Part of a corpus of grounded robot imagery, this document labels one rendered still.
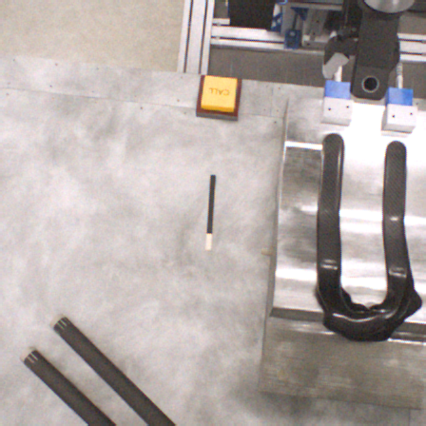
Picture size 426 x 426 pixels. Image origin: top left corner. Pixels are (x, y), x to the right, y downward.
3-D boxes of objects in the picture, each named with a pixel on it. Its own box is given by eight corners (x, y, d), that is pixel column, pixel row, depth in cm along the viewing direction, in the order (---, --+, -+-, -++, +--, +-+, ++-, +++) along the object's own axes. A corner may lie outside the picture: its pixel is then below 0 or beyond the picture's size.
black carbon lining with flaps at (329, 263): (319, 136, 107) (329, 113, 98) (410, 146, 106) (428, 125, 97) (303, 337, 97) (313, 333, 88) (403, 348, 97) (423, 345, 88)
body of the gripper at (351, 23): (391, 13, 88) (417, -42, 77) (388, 66, 86) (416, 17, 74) (338, 7, 89) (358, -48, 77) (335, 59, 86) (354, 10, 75)
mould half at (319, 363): (283, 117, 115) (292, 84, 102) (420, 132, 114) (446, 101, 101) (258, 391, 102) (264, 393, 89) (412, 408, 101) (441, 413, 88)
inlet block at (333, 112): (322, 63, 111) (327, 48, 106) (349, 66, 111) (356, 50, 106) (318, 128, 108) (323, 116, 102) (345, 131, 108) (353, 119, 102)
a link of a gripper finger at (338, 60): (329, 50, 97) (358, 21, 88) (327, 84, 95) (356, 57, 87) (312, 46, 96) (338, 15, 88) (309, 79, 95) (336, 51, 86)
